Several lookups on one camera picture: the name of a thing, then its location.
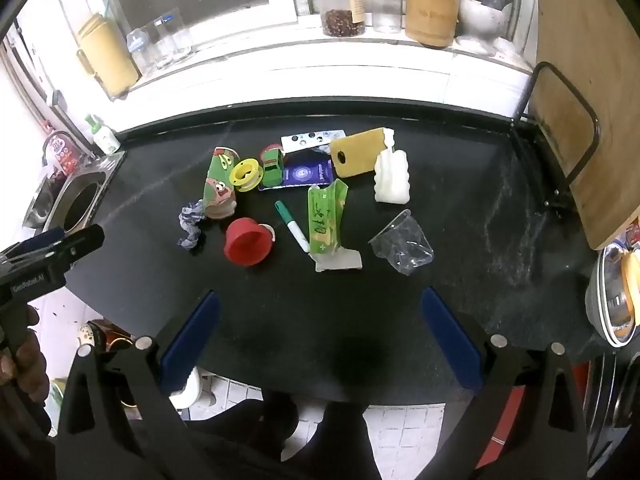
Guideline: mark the wooden cutting board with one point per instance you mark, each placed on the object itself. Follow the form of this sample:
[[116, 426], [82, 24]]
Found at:
[[590, 60]]

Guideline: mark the steel sink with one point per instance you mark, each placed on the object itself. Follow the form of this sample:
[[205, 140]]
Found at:
[[55, 205]]

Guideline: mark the yellow plastic spool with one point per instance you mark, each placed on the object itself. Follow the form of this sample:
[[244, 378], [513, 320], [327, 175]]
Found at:
[[246, 175]]

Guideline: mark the green capped white marker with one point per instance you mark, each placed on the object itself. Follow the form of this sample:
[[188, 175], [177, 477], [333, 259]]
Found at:
[[292, 227]]

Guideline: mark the grey stone mortar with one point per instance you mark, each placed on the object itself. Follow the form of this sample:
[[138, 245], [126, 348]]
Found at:
[[482, 20]]

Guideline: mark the yellow plastic pitcher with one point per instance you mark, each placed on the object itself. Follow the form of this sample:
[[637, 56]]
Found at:
[[107, 57]]

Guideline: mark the cartoon printed paper cup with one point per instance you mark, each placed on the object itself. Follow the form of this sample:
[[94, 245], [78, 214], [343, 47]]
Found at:
[[218, 185]]

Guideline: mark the blue printed card packet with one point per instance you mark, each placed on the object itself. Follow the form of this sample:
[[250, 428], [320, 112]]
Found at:
[[305, 175]]

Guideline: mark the black metal rack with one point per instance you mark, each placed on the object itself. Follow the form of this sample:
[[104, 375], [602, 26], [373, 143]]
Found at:
[[595, 125]]

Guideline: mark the red printed packet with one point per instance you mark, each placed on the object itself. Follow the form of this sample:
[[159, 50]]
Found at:
[[64, 152]]

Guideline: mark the blue capped baby bottle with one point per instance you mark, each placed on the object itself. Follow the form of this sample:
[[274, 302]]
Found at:
[[137, 50]]

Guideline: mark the blue white crumpled cloth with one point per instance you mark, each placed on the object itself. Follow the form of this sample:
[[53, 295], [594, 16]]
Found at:
[[190, 227]]

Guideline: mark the white crumpled foam wrap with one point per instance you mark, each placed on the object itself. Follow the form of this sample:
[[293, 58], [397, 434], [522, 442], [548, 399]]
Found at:
[[392, 180]]

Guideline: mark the pot with floral lid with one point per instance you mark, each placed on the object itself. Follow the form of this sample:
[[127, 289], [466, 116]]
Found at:
[[88, 334]]

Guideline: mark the white green dish soap bottle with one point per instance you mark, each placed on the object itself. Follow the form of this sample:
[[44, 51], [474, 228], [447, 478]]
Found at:
[[104, 137]]

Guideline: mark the clear drinking glass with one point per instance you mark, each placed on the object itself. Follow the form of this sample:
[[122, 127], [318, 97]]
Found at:
[[179, 35], [160, 45]]

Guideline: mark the bamboo utensil holder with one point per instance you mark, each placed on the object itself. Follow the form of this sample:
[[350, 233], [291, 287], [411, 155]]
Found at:
[[431, 12]]

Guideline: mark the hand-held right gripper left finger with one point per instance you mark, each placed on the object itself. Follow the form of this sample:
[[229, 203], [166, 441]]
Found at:
[[192, 340]]

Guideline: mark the green toy car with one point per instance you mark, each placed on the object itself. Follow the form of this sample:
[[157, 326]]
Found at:
[[272, 167]]

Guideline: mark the red tape roll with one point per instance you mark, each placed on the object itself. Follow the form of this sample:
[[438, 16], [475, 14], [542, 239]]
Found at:
[[264, 152]]

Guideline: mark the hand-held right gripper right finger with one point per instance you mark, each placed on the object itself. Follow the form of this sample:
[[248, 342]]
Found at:
[[450, 340]]

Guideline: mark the person's left hand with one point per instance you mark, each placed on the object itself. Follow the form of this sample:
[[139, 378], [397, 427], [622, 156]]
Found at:
[[27, 365]]

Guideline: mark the metal bowl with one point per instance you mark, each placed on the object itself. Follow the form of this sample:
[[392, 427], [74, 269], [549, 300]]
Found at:
[[607, 290]]

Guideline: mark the person's left forearm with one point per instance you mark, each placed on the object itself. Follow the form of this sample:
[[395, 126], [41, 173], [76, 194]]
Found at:
[[22, 415]]

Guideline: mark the green snack wrapper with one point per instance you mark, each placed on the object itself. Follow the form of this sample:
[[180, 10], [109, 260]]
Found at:
[[325, 220]]

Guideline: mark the white card with holes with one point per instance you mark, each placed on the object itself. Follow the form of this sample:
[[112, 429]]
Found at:
[[310, 139]]

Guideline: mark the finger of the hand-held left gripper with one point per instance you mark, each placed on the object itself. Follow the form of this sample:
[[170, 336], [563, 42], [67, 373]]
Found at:
[[75, 245], [35, 245]]

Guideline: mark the clear plastic cup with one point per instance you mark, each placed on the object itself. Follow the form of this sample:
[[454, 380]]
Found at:
[[402, 245]]

